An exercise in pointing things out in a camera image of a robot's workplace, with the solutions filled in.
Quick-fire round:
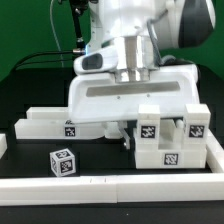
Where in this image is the white right rail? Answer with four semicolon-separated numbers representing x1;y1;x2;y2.
206;132;224;174

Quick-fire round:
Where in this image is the grey hose cable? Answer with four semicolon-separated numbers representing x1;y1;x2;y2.
146;9;176;68

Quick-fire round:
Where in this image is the white chair seat block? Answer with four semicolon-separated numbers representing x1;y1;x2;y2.
133;118;208;170

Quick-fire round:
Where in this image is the white tagged block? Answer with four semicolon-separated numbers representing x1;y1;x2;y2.
137;104;160;144

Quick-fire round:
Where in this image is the black cable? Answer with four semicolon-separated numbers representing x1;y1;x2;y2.
9;48;84;75

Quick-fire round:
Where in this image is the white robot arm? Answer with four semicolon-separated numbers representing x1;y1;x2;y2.
68;0;216;146

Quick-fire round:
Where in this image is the white block left edge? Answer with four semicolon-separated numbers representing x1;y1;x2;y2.
0;134;7;159

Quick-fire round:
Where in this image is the white tagged cube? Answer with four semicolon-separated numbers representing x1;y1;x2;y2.
50;148;76;177

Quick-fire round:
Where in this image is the white front rail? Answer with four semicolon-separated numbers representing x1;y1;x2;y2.
0;173;224;206

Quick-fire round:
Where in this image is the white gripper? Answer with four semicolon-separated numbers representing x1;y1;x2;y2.
68;46;200;150

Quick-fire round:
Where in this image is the white rail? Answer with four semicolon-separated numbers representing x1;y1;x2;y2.
206;132;224;174
0;173;224;206

